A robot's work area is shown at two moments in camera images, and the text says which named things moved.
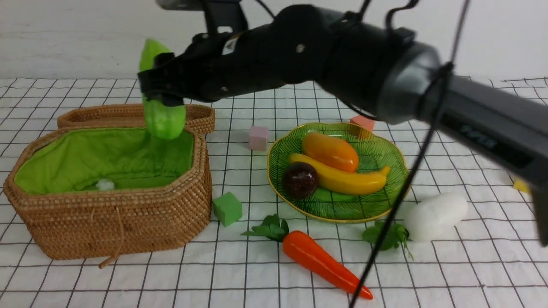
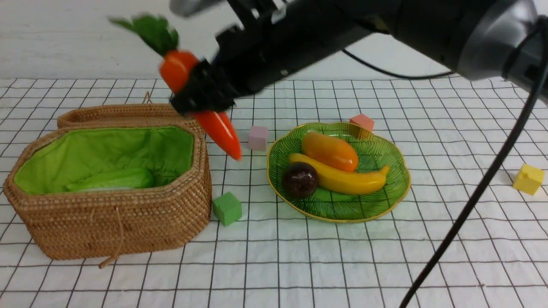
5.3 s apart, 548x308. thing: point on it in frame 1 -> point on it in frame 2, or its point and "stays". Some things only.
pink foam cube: [257, 137] stays
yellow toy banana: [332, 178] stays
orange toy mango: [332, 150] stays
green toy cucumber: [164, 121] -> [131, 178]
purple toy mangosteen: [300, 180] stays
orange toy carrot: [300, 246] -> [174, 65]
